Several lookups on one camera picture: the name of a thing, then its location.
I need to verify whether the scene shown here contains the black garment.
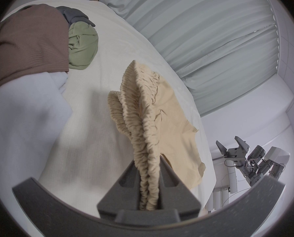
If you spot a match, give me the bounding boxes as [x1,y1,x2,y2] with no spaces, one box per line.
[56,6,96,27]

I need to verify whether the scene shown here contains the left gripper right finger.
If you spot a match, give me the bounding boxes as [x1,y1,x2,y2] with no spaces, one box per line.
[159,157,202,218]

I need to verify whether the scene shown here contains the grey-green curtain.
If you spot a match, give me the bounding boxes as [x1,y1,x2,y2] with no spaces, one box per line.
[179,25,280,118]
[105,0,279,77]

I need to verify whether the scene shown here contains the tan shorts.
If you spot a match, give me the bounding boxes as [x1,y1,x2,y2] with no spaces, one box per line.
[107,60,207,211]

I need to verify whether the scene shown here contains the white garment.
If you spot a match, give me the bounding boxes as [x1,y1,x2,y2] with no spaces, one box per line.
[0,71,73,187]

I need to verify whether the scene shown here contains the olive green garment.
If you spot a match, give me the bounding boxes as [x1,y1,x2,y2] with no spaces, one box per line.
[68,21,99,70]

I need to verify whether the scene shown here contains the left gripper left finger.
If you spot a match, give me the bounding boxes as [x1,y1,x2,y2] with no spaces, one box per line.
[96,160,140,220]

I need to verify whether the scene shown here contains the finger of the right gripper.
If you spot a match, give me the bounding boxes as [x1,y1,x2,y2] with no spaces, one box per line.
[216,140,228,156]
[234,136,249,149]

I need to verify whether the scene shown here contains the brown garment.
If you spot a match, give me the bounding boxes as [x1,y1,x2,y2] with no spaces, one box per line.
[0,4,70,98]

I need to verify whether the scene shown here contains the bed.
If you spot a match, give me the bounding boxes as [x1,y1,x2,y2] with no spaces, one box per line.
[0,0,216,219]

